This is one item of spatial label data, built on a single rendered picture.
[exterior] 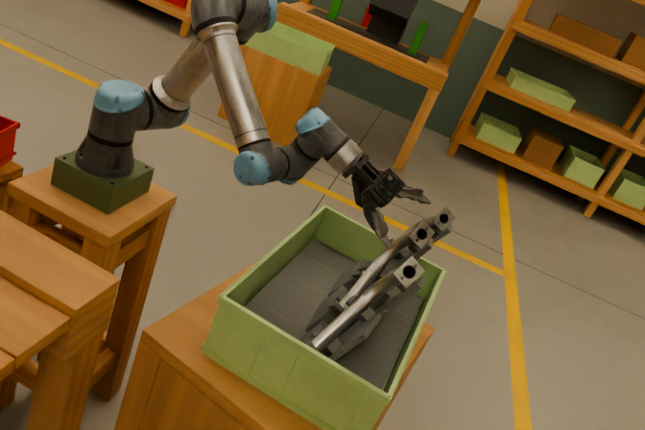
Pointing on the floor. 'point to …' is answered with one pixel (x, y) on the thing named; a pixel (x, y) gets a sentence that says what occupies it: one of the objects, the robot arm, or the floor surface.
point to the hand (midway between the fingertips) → (410, 226)
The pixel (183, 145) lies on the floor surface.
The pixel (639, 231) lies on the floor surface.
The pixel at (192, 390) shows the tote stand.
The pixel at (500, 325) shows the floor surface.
